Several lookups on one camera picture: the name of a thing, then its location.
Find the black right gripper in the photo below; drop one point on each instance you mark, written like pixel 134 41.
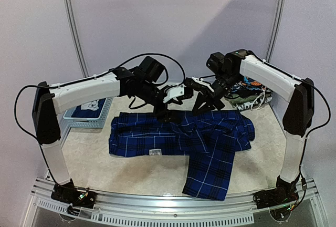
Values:
pixel 210 95

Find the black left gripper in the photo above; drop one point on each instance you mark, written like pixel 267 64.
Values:
pixel 165 116

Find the blue plaid flannel shirt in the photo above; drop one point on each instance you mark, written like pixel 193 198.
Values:
pixel 210 140

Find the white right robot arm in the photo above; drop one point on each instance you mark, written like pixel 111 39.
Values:
pixel 298 93

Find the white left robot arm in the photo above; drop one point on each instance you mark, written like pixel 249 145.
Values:
pixel 52 100

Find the olive green folded garment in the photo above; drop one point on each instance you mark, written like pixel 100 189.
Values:
pixel 238 100

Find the black white printed folded garment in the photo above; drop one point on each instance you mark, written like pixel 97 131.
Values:
pixel 255 104

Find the colourful patterned folded shorts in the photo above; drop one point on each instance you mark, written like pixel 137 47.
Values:
pixel 247 84

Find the light blue perforated plastic basket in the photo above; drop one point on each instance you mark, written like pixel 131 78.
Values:
pixel 90 123

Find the navy cartoon print t-shirt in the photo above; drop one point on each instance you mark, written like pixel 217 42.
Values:
pixel 89 110

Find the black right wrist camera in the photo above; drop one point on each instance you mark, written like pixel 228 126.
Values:
pixel 215 63

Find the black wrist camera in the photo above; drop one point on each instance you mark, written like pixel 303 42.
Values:
pixel 215 63
pixel 149 69

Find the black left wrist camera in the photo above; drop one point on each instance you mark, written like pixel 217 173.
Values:
pixel 149 69

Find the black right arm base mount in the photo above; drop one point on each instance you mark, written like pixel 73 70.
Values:
pixel 283 193

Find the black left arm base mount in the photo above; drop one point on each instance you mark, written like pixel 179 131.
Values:
pixel 69 194

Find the left aluminium corner post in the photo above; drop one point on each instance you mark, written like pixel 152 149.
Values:
pixel 75 38

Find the aluminium corner post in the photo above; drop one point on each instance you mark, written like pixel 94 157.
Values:
pixel 75 38
pixel 275 29

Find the right aluminium corner post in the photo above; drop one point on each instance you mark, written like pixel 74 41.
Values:
pixel 275 29

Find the aluminium front frame rail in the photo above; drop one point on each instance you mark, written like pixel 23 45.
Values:
pixel 116 209

